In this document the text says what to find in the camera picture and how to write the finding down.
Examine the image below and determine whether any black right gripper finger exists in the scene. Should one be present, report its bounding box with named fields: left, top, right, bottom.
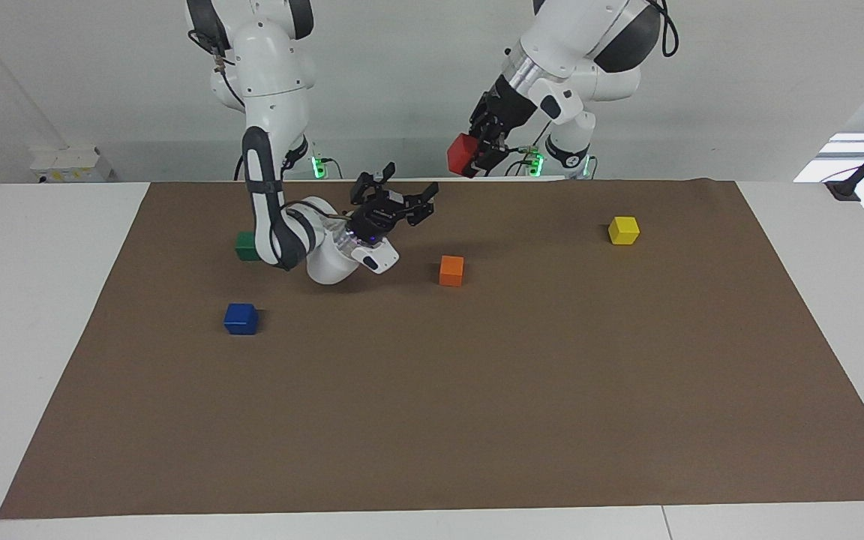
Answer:
left=400, top=182, right=440, bottom=227
left=349, top=161, right=397, bottom=206

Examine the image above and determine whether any red wooden block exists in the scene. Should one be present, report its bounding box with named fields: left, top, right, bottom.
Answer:
left=447, top=133, right=487, bottom=179

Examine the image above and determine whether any yellow wooden block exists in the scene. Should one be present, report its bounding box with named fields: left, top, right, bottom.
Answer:
left=608, top=216, right=641, bottom=246

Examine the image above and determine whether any blue wooden block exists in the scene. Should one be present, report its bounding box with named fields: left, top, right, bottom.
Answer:
left=223, top=302, right=260, bottom=336

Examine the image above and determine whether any brown paper table mat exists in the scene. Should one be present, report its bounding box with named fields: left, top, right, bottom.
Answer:
left=0, top=178, right=864, bottom=520

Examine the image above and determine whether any black left base cable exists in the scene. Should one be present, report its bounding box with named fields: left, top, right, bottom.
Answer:
left=505, top=120, right=553, bottom=179

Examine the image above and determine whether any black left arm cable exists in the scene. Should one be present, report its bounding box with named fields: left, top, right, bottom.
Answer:
left=655, top=0, right=680, bottom=58

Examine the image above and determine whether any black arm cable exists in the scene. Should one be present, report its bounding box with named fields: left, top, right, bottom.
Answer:
left=187, top=28, right=247, bottom=110
left=655, top=0, right=680, bottom=58

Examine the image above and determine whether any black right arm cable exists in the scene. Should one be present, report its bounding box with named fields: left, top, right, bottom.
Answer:
left=187, top=28, right=247, bottom=110

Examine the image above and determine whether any white wall socket box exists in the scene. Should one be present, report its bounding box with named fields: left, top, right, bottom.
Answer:
left=29, top=145, right=114, bottom=184

